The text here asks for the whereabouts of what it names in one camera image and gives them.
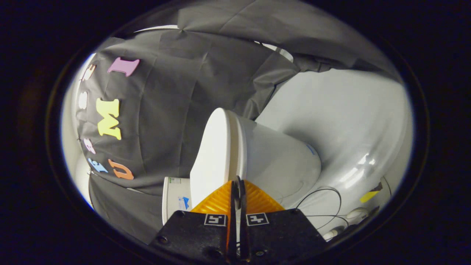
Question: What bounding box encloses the small black lid pull tab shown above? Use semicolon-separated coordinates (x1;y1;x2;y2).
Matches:
234;176;246;201

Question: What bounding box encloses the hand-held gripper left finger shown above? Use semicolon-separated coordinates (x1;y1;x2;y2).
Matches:
149;180;238;264

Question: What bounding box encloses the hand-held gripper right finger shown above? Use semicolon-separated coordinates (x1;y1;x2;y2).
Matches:
237;180;328;262

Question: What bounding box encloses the white toilet bowl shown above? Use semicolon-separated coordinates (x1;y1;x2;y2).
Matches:
235;112;322;212

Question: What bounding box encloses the white toilet tank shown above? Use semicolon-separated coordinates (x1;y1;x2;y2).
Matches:
162;177;193;226

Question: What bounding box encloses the thin black cable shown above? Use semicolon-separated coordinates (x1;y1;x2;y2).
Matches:
296;187;350;230

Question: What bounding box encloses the yellow tape strip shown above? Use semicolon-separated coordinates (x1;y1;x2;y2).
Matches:
360;182;383;203

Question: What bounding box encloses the black backdrop cloth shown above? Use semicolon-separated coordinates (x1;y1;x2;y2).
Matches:
75;0;401;245

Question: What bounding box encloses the white toilet lid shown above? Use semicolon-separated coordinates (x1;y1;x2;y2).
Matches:
190;107;240;208

